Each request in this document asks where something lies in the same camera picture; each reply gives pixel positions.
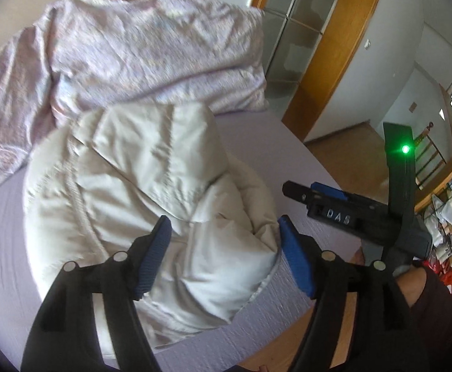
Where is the white puffer down jacket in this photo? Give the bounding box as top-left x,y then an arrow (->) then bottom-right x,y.
23,103 -> 280,348

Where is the person's right hand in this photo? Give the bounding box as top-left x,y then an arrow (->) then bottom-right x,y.
396,266 -> 427,307

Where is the lavender bed sheet mattress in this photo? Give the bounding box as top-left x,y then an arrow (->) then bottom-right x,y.
0,104 -> 359,371

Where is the pink floral crumpled duvet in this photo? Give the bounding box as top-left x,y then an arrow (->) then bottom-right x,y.
0,0 -> 268,185

